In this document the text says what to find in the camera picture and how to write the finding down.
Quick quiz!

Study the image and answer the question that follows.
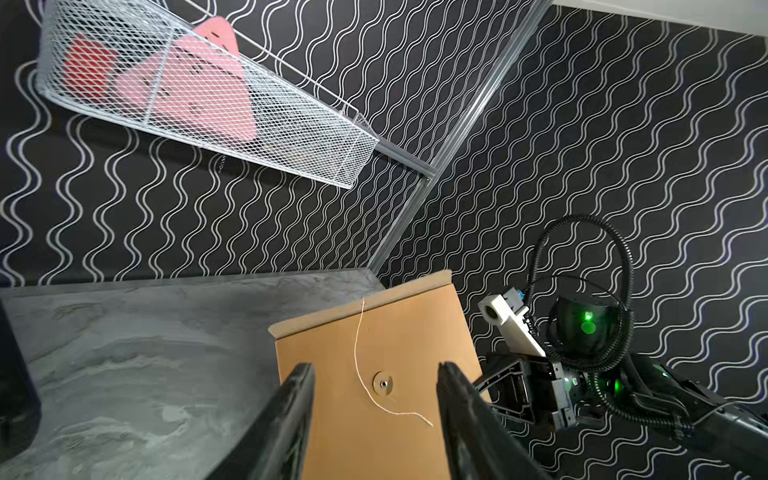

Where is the black plastic tool case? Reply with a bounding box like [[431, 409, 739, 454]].
[[1, 307, 42, 462]]

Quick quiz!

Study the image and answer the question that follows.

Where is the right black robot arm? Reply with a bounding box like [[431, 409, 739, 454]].
[[474, 214, 767, 479]]

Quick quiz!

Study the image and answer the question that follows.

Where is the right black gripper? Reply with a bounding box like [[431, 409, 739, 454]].
[[473, 353, 594, 432]]

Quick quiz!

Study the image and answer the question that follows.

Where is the pink triangular board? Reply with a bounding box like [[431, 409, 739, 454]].
[[114, 17, 257, 143]]

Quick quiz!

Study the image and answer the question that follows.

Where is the white closure string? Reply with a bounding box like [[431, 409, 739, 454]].
[[352, 296, 434, 428]]

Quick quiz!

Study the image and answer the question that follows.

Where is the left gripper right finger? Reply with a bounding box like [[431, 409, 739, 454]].
[[436, 362, 549, 480]]

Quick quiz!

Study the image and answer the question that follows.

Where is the white wire mesh basket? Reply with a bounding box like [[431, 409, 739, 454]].
[[37, 1, 377, 188]]

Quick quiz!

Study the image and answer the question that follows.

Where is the brown file bag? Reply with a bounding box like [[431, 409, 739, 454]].
[[268, 270, 482, 479]]

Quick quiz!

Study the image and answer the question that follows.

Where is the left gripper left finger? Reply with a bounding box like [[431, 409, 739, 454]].
[[207, 363, 315, 479]]

